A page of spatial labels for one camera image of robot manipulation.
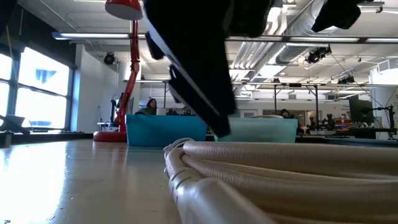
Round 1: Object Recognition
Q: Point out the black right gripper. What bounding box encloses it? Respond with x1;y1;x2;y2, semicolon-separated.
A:
310;0;368;34

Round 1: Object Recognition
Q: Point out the black ceiling camera cluster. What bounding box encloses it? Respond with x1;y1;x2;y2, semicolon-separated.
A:
305;45;333;65

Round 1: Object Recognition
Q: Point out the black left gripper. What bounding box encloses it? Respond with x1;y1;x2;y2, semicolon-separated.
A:
142;0;274;138

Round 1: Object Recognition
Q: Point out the dark monitor on stand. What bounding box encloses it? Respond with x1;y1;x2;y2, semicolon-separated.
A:
110;91;135;125

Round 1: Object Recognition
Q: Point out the small black ceiling camera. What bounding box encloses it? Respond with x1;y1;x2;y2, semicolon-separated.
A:
337;75;356;85

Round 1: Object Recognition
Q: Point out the black table frame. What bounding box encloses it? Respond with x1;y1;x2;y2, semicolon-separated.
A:
0;130;398;149

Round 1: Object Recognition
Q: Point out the blue plastic bin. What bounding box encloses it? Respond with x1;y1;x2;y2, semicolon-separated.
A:
126;114;208;147

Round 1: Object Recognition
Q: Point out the silver ventilation duct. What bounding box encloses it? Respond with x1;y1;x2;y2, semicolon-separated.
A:
275;6;361;65

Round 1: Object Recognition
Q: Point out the long overhead light bar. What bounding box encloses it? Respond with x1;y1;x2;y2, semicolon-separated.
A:
52;30;398;44

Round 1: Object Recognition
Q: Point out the teal plastic bin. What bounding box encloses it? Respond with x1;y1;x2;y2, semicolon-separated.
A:
214;117;299;144

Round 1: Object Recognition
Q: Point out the black laptop stand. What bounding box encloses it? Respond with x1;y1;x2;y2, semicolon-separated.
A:
0;114;31;135

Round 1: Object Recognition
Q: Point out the black metal scaffold frame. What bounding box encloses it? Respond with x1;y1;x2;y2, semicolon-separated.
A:
163;79;320;127

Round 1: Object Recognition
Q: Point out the red desk lamp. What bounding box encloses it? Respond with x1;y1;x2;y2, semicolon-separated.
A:
93;0;144;143

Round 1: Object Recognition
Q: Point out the cream USB cable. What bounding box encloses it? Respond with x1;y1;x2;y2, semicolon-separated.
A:
163;138;398;224

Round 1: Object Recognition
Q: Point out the black computer monitor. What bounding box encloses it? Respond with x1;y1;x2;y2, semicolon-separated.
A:
348;98;376;125

